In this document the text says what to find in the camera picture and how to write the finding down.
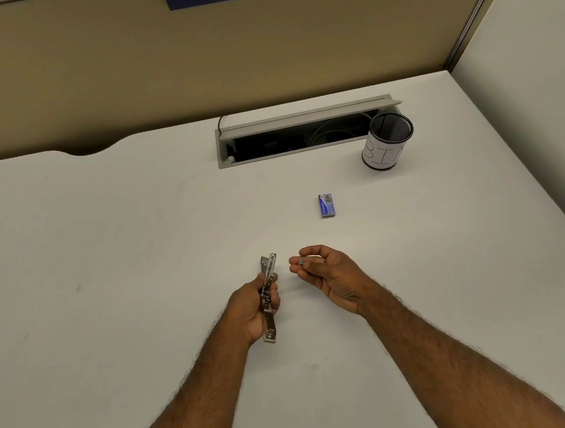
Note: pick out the person's right hand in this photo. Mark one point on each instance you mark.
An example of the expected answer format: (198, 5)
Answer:
(337, 277)

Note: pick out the person's left hand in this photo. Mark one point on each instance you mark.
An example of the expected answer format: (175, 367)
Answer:
(248, 310)

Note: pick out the silver metal stapler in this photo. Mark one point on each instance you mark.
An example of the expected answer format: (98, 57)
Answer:
(269, 328)

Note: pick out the blue staples box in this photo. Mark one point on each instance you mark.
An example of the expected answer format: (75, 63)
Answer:
(327, 206)

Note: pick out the person's right forearm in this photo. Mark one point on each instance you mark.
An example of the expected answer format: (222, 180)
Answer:
(458, 373)

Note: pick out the person's left forearm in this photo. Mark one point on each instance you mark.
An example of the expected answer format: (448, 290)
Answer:
(198, 396)

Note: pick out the black mesh cup white label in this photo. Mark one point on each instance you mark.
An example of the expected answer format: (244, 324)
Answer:
(379, 154)

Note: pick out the white rounded side divider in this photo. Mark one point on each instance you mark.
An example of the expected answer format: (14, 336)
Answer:
(530, 97)

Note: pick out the grey partition post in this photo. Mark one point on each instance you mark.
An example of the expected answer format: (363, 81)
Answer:
(474, 17)

